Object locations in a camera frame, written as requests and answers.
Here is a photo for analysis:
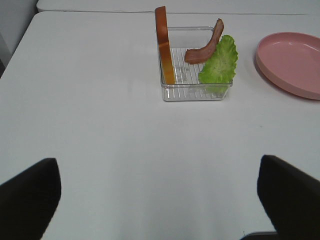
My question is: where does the bread slice with brown crust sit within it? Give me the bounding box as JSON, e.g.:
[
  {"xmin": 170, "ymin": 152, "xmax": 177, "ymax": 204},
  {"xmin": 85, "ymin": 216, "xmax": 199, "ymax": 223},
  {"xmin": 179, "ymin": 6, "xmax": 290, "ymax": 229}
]
[{"xmin": 154, "ymin": 6, "xmax": 175, "ymax": 85}]

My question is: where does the pink round plate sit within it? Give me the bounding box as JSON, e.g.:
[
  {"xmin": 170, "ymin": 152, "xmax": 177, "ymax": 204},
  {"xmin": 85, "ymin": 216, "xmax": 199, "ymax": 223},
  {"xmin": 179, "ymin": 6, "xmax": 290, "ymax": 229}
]
[{"xmin": 255, "ymin": 32, "xmax": 320, "ymax": 100}]

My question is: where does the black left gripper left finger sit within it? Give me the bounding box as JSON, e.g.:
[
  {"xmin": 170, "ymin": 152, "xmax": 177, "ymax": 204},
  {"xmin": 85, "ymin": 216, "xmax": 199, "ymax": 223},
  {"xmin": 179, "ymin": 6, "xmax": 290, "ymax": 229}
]
[{"xmin": 0, "ymin": 158, "xmax": 62, "ymax": 240}]

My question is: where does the green lettuce leaf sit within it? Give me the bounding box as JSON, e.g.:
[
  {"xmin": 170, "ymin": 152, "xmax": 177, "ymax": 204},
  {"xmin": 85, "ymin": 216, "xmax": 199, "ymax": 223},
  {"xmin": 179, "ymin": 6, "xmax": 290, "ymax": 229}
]
[{"xmin": 198, "ymin": 35, "xmax": 238, "ymax": 94}]

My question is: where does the clear plastic left container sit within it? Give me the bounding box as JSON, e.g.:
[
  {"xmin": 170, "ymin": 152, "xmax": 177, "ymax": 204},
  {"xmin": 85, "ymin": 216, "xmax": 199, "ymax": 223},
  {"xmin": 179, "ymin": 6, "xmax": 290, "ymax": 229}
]
[{"xmin": 158, "ymin": 26, "xmax": 233, "ymax": 102}]

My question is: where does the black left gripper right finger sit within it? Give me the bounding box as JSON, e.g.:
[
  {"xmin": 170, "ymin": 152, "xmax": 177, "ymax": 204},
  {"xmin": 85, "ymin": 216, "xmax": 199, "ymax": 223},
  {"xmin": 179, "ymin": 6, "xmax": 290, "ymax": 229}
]
[{"xmin": 257, "ymin": 155, "xmax": 320, "ymax": 240}]

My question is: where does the brown bacon strip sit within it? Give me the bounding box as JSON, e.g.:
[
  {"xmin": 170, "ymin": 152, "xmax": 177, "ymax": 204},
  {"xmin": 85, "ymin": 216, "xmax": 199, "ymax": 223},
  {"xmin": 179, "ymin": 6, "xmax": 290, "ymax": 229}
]
[{"xmin": 184, "ymin": 18, "xmax": 224, "ymax": 64}]

